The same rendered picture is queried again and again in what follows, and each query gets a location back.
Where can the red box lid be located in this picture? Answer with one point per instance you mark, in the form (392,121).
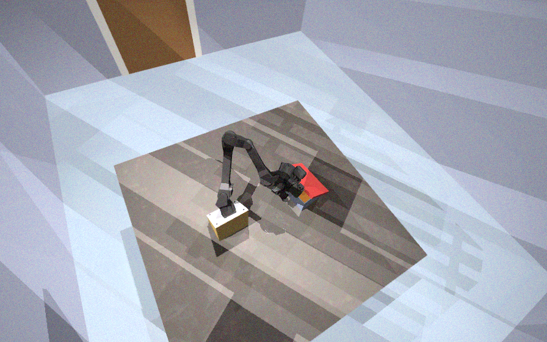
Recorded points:
(312,186)

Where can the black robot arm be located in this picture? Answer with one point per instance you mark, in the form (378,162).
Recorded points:
(278,178)

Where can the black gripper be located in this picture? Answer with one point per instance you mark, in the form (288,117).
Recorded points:
(298,175)

